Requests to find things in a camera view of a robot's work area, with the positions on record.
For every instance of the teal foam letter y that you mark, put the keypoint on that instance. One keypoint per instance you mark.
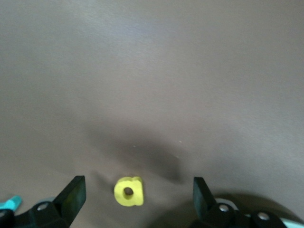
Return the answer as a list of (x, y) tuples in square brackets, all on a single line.
[(12, 202)]

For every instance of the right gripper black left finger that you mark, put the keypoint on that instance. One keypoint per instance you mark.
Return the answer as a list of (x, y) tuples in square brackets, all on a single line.
[(71, 199)]

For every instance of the yellow foam letter a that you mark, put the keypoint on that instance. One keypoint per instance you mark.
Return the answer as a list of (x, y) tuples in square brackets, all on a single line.
[(139, 192)]

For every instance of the brown table cover sheet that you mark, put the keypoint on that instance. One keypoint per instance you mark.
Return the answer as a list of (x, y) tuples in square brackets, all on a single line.
[(152, 71)]

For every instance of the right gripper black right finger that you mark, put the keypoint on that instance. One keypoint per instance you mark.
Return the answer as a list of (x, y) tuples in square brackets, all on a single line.
[(204, 204)]

